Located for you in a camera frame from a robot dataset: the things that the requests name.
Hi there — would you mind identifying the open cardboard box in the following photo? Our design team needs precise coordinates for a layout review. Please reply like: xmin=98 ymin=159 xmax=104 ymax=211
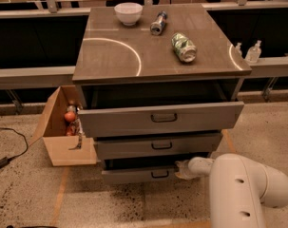
xmin=30 ymin=85 xmax=97 ymax=166

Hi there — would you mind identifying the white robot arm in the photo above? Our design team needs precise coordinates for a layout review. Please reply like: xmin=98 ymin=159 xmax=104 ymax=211
xmin=176 ymin=154 xmax=288 ymax=228

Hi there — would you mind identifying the grey drawer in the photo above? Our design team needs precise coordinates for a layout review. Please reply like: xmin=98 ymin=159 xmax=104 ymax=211
xmin=101 ymin=157 xmax=211 ymax=185
xmin=79 ymin=102 xmax=244 ymax=138
xmin=94 ymin=131 xmax=222 ymax=160

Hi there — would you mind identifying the grey middle drawer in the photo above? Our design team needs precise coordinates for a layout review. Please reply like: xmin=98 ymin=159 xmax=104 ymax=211
xmin=94 ymin=131 xmax=222 ymax=160

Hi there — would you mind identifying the red snack packet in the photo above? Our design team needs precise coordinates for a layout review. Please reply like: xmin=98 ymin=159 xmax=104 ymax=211
xmin=66 ymin=125 xmax=76 ymax=136

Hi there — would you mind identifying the grey drawer cabinet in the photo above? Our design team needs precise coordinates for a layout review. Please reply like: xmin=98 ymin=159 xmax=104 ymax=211
xmin=72 ymin=3 xmax=253 ymax=163

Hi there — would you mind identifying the grey top drawer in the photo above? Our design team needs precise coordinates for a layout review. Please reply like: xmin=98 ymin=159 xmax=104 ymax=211
xmin=79 ymin=102 xmax=244 ymax=138

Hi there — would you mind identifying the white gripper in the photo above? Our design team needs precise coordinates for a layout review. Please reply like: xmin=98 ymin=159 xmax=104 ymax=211
xmin=175 ymin=161 xmax=197 ymax=180

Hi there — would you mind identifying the blue silver slim can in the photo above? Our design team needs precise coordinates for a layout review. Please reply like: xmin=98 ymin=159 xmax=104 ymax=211
xmin=150 ymin=10 xmax=167 ymax=35

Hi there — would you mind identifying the red round fruit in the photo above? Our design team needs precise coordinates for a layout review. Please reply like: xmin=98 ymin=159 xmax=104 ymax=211
xmin=64 ymin=111 xmax=76 ymax=123

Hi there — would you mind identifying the black power cable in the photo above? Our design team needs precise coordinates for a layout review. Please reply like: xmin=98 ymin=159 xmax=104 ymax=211
xmin=0 ymin=124 xmax=29 ymax=173

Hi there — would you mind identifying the green white soda can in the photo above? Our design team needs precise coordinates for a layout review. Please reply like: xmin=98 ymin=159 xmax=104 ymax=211
xmin=171 ymin=32 xmax=197 ymax=63

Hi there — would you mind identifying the small clear spray bottle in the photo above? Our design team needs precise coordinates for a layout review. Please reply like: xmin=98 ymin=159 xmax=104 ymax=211
xmin=235 ymin=43 xmax=242 ymax=56

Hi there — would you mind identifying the grey bottom drawer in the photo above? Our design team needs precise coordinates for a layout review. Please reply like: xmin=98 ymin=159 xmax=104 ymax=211
xmin=101 ymin=157 xmax=211 ymax=185

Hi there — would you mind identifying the clear pump bottle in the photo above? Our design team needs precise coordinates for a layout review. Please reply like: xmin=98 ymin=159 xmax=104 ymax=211
xmin=245 ymin=40 xmax=261 ymax=63

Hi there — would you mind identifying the white ceramic bowl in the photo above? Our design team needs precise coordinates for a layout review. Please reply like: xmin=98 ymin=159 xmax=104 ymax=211
xmin=114 ymin=2 xmax=143 ymax=26

